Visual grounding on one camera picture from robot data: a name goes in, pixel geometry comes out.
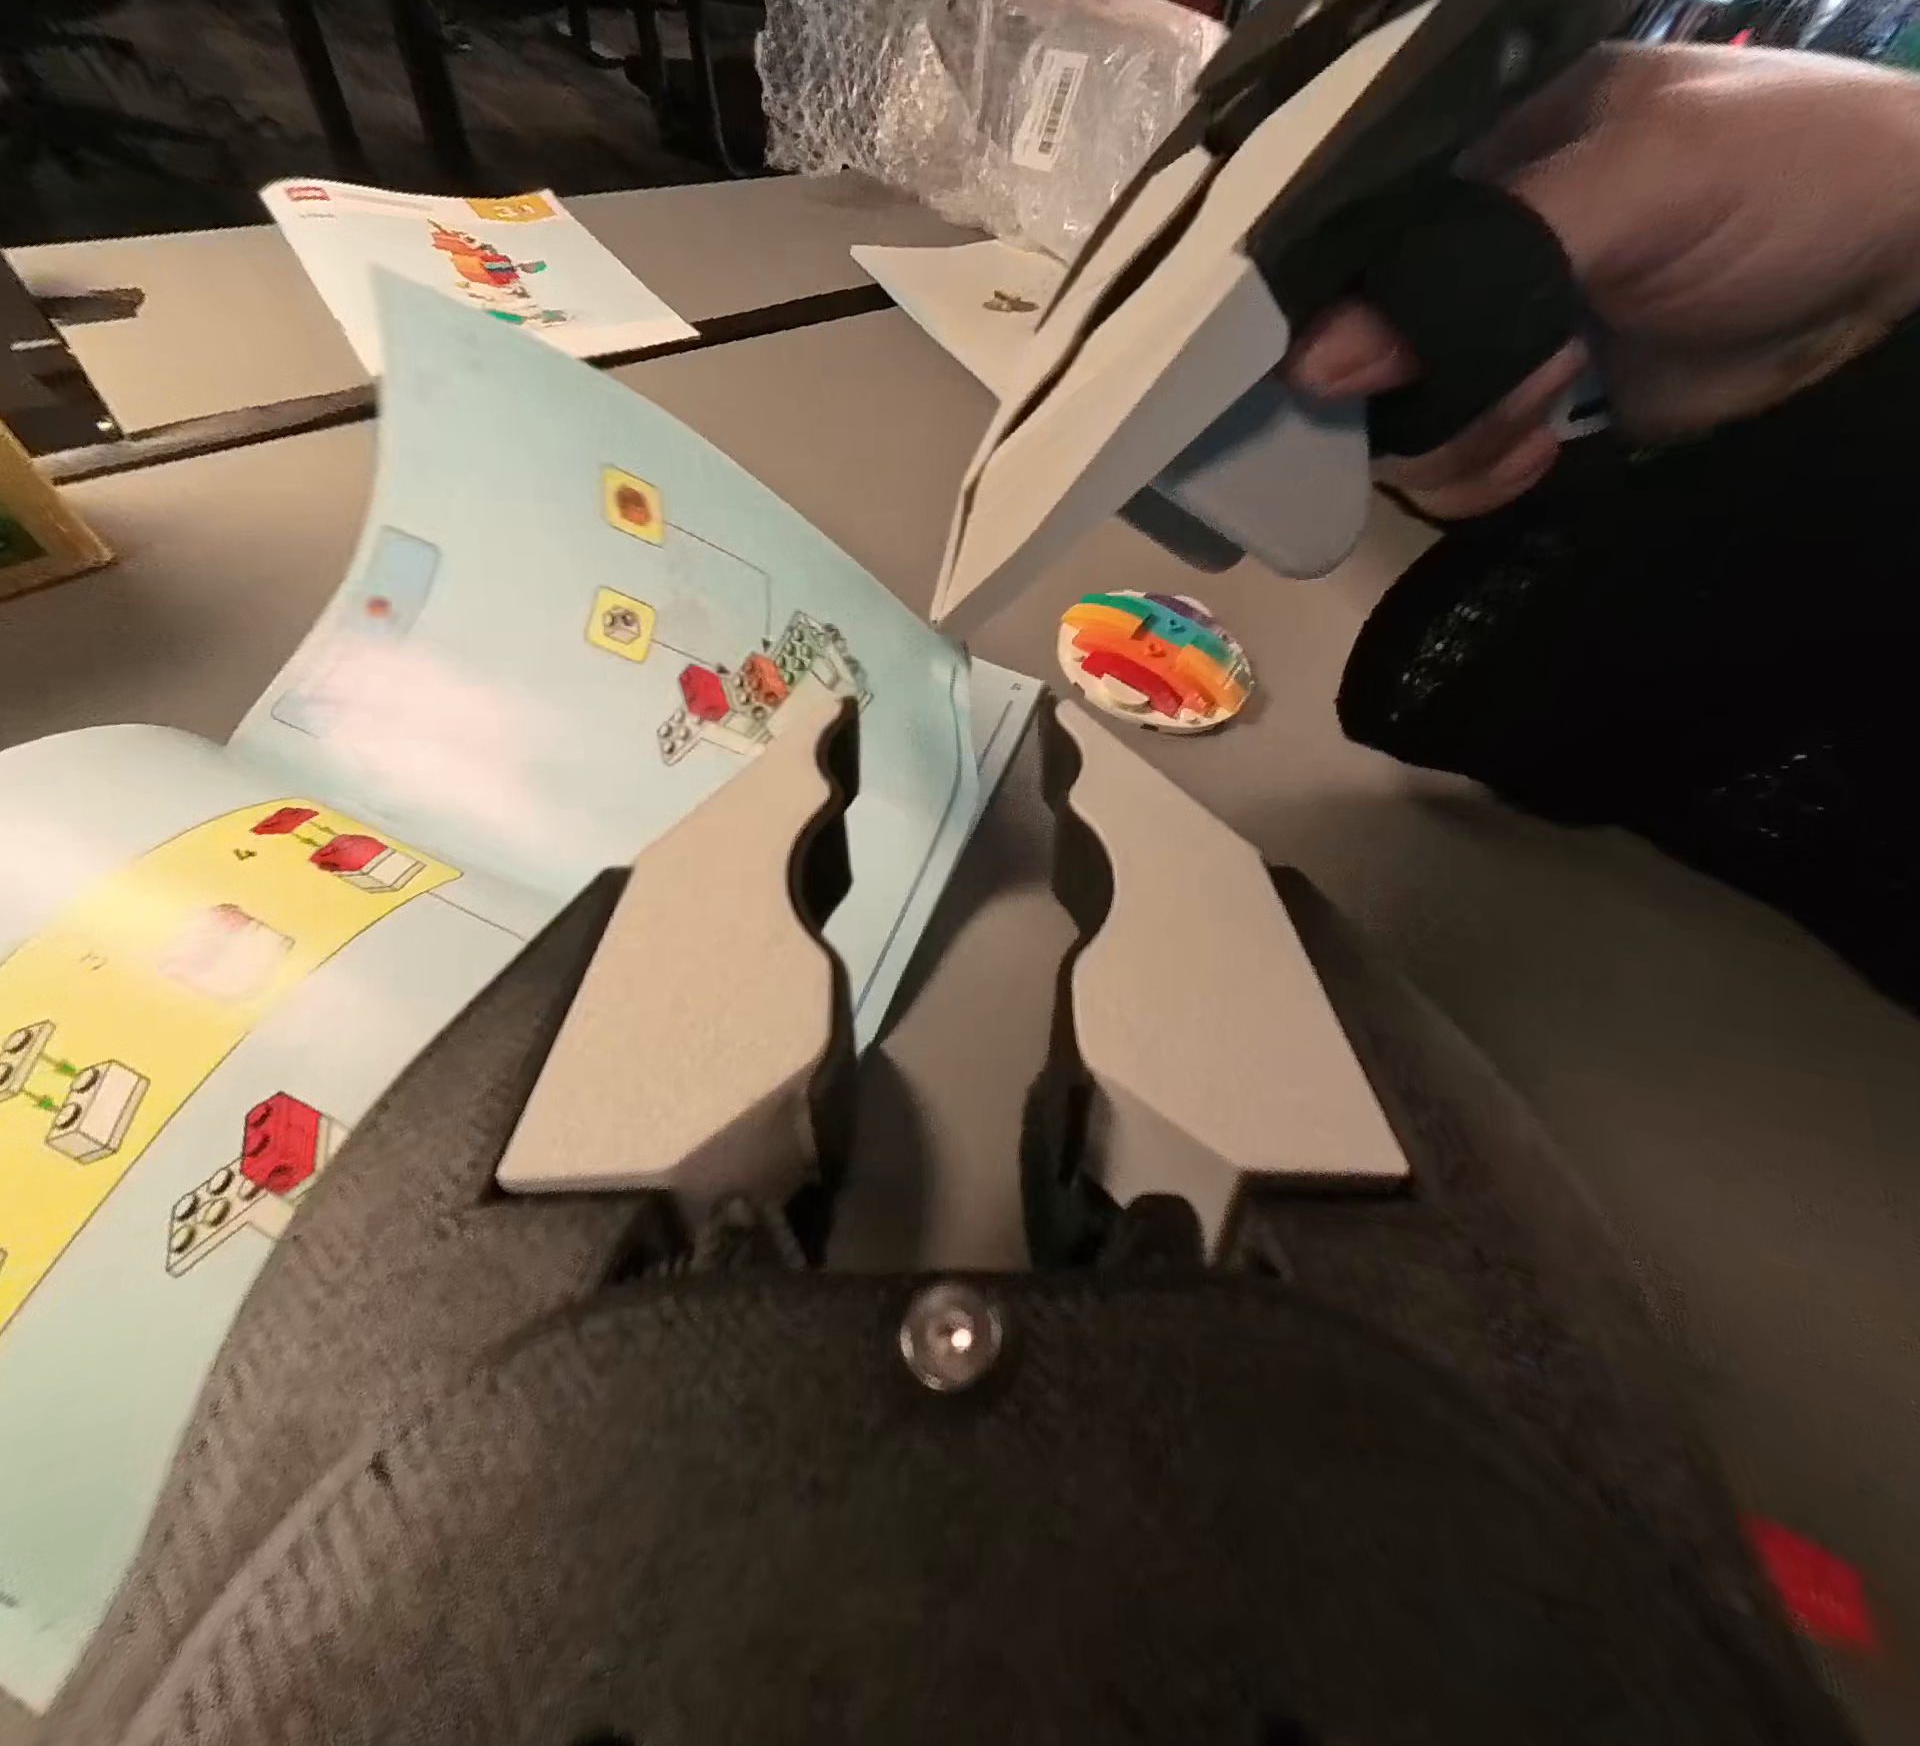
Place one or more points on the white leaflet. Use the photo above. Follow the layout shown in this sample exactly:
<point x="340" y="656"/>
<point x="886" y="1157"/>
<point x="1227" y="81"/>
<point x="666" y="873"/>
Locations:
<point x="961" y="307"/>

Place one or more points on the instruction booklet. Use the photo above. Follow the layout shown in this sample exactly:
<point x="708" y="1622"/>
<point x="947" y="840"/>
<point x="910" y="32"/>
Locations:
<point x="450" y="262"/>
<point x="525" y="576"/>

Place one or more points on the clear plastic bag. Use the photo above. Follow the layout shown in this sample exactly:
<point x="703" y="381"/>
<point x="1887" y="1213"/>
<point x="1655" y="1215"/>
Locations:
<point x="1081" y="81"/>

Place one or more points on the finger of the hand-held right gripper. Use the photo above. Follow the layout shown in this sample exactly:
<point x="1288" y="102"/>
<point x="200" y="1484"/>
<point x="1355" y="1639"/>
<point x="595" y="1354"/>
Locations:
<point x="1142" y="412"/>
<point x="1277" y="172"/>

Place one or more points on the person's right hand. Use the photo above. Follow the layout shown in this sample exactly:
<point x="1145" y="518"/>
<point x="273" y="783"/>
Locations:
<point x="1726" y="217"/>

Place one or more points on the closed instruction booklet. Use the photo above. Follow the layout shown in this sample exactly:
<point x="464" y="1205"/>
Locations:
<point x="450" y="262"/>

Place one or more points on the person's right forearm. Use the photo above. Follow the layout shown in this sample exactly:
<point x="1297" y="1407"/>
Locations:
<point x="1651" y="696"/>

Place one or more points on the bubble wrap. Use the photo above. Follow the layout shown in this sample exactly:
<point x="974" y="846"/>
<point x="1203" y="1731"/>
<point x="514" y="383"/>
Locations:
<point x="841" y="51"/>

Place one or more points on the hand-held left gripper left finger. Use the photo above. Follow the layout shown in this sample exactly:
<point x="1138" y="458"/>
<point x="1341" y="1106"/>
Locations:
<point x="676" y="1011"/>

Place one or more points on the colourful lego box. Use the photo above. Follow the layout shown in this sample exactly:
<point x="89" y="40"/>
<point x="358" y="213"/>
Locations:
<point x="38" y="515"/>

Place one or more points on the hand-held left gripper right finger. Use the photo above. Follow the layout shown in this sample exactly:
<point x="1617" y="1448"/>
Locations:
<point x="1231" y="1028"/>

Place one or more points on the round rainbow lego build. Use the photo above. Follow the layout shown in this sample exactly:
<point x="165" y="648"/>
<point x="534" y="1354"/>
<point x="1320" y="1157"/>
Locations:
<point x="1156" y="661"/>

